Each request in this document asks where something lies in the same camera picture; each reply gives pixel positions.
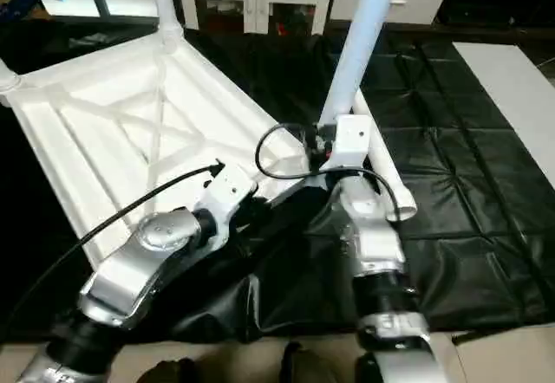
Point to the white plastic table leg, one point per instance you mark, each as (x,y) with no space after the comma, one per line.
(165,2)
(386,158)
(7,75)
(360,36)

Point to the white plastic table top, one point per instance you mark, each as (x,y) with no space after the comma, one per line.
(130,123)

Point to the black mat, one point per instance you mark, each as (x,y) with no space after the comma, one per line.
(451,184)

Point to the grey right robot foot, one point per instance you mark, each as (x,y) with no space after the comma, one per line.
(308,366)

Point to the grey robot foot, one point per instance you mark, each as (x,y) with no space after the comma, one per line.
(169,373)
(308,366)

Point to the white drawer unit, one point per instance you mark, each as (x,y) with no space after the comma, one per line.
(399,2)

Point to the grey left robot foot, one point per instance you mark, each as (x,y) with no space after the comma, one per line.
(169,373)

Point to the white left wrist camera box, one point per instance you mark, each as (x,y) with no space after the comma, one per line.
(227,192)

